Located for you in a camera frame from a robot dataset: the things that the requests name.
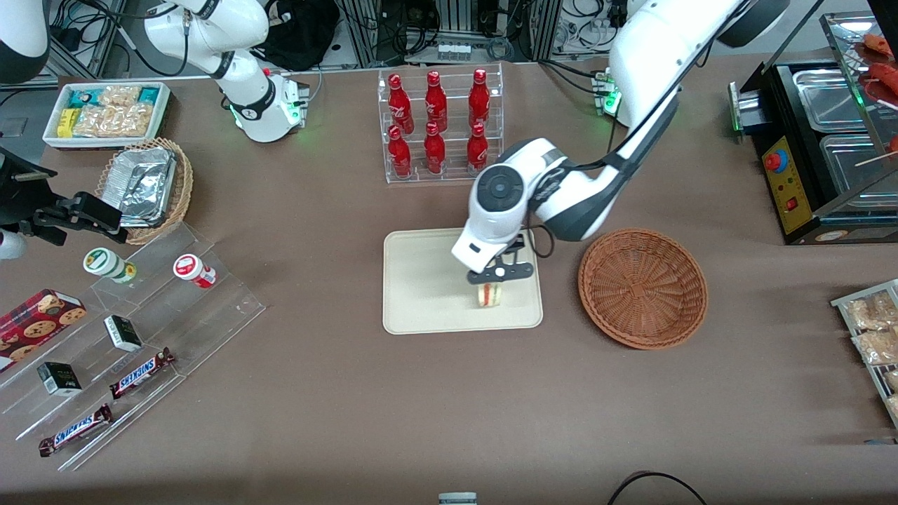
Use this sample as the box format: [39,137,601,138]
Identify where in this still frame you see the red cookie box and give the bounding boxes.
[0,288,88,373]

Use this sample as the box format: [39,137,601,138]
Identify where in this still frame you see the clear acrylic bottle rack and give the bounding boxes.
[377,63,504,184]

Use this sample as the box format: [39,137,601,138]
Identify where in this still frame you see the black looped cable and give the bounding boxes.
[606,471,710,505]

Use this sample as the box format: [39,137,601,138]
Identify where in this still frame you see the snickers bar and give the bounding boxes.
[38,403,114,458]
[109,347,177,400]

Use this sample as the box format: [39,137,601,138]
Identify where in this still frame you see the green lid white cup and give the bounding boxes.
[83,247,138,285]

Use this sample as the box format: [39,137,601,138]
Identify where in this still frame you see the red cola bottle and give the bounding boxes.
[467,123,490,173]
[469,69,491,128]
[425,71,449,133]
[388,126,413,179]
[388,74,415,135]
[424,122,447,175]

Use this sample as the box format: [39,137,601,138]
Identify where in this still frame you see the grey snack rack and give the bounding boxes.
[831,278,898,429]

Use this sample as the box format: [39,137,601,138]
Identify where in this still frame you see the white snack bin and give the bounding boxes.
[42,81,172,151]

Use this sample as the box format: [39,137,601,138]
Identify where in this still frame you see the clear bagged pastry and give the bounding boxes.
[845,290,898,331]
[852,328,898,367]

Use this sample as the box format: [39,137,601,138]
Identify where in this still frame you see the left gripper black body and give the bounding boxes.
[495,235,528,276]

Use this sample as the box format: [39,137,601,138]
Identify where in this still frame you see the steel warmer pan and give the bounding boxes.
[819,133,898,211]
[793,68,868,134]

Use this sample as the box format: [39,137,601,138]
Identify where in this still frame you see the black bag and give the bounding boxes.
[260,0,342,72]

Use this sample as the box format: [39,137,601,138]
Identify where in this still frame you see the clear acrylic tiered stand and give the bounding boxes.
[0,222,267,473]

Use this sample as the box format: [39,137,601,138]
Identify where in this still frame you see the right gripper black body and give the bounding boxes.
[0,147,57,227]

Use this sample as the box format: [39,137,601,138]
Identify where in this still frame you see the large clear cracker pack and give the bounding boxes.
[74,103,154,139]

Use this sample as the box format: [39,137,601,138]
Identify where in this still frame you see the metal equipment rack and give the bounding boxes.
[337,0,562,68]

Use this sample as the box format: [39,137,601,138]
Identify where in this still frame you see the red lid white cup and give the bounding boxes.
[173,253,217,290]

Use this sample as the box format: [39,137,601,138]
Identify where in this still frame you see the tan wicker basket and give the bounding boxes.
[94,137,194,245]

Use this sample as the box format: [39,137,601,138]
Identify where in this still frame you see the black arm base cable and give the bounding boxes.
[539,59,608,96]

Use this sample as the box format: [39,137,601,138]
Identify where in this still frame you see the round brown wicker basket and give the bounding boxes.
[578,228,709,350]

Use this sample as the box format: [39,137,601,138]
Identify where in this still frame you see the small black box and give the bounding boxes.
[36,361,83,398]
[103,314,144,353]

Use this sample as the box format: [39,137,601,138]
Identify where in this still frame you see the cream rectangular tray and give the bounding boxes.
[382,224,544,335]

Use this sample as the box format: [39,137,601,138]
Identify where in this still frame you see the black food warmer appliance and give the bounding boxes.
[728,11,898,246]

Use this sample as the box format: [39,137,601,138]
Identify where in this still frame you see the stacked foil containers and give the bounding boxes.
[111,147,177,228]

